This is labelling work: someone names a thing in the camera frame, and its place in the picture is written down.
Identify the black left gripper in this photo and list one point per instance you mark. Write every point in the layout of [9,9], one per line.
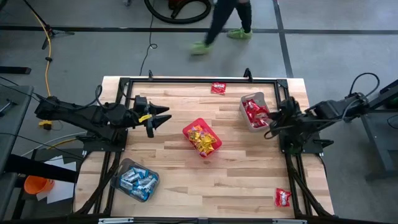
[132,115]

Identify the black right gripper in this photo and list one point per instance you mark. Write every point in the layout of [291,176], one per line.
[287,116]

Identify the yellow candy pack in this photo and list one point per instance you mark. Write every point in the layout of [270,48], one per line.
[205,147]
[203,153]
[199,138]
[193,130]
[209,140]

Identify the white blue Hershey's bar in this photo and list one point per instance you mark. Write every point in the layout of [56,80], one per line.
[140,171]
[126,185]
[151,184]
[144,181]
[134,178]
[127,173]
[138,194]

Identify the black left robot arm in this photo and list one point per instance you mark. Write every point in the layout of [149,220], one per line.
[77,115]

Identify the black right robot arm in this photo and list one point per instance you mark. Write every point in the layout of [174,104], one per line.
[329,110]

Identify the yellow label tag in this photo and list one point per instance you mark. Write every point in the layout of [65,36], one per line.
[145,118]

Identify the light grey plastic bin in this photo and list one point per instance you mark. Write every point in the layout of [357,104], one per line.
[248,97]

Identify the red plastic bin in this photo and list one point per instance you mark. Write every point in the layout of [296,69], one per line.
[211,133]

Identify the dark translucent grey bin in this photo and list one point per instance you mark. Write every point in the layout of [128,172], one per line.
[115,183]

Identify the dark grey side table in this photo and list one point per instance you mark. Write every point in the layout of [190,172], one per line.
[373,130]

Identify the person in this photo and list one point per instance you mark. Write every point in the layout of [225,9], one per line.
[222,15]

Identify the white paper sheets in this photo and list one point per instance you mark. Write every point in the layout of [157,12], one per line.
[60,189]

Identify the black tripod stand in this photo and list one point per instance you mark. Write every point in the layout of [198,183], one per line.
[62,32]

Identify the black beam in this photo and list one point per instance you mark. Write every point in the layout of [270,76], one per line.
[40,169]

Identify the orange bucket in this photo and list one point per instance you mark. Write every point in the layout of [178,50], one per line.
[37,185]

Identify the grey desk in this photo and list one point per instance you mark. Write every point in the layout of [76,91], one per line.
[12,130]

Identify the black floor bar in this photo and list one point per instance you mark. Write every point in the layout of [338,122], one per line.
[15,70]

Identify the silver metal bracket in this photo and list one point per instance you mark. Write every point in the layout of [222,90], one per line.
[289,221]
[115,220]

